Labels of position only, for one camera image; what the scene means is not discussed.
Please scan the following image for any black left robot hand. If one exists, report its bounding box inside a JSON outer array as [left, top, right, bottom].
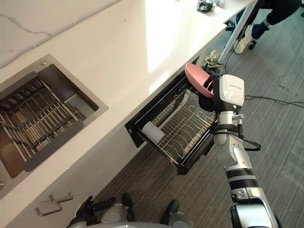
[[70, 195, 117, 226]]

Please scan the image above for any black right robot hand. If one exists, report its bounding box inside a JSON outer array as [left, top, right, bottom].
[[197, 73, 246, 113]]

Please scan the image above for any pink plastic bowl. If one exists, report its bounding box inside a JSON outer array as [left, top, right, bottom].
[[184, 63, 215, 99]]

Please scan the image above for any white cup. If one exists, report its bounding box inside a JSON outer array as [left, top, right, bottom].
[[142, 121, 166, 144]]

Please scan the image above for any black dishwasher drawer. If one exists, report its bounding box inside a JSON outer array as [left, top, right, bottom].
[[124, 70, 218, 176]]

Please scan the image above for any roll-up sink drying rack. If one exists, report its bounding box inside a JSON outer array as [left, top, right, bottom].
[[0, 78, 79, 164]]

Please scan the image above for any stainless steel sink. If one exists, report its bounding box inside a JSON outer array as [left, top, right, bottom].
[[0, 53, 109, 200]]

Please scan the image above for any silver robot left leg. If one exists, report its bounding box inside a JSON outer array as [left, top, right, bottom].
[[101, 203, 131, 225]]

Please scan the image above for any silver robot leg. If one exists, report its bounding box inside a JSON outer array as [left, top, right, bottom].
[[166, 212, 193, 228], [101, 203, 131, 225]]

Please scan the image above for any yellow device under counter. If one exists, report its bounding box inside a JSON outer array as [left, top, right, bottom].
[[201, 49, 225, 75]]

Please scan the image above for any dark robot left foot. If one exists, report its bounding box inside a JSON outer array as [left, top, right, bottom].
[[121, 192, 135, 221]]

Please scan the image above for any dark robot foot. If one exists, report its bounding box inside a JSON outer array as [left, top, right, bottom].
[[161, 199, 181, 224], [121, 192, 135, 221]]

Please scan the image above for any white table leg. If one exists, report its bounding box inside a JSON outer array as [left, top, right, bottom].
[[218, 0, 258, 64]]

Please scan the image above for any black floor socket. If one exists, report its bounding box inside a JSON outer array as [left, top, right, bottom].
[[223, 19, 236, 31]]

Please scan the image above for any person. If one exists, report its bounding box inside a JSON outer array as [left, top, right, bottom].
[[234, 0, 302, 54]]

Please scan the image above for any dark robot right foot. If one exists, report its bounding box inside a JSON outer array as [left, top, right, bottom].
[[161, 199, 181, 224]]

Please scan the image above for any black box on counter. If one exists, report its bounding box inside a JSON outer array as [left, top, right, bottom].
[[196, 0, 216, 12]]

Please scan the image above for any silver robot right leg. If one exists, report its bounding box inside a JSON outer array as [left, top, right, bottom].
[[166, 212, 193, 228]]

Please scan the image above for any metal cabinet handle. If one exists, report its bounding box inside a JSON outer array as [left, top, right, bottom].
[[35, 203, 61, 216], [49, 192, 74, 204]]

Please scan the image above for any black floor cable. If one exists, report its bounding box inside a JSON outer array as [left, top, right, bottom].
[[223, 39, 304, 106]]

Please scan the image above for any wire dish rack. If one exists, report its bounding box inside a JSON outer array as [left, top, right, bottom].
[[135, 89, 217, 164]]

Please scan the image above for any dark grey sink tray frame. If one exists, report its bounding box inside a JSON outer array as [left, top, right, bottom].
[[0, 72, 86, 173]]

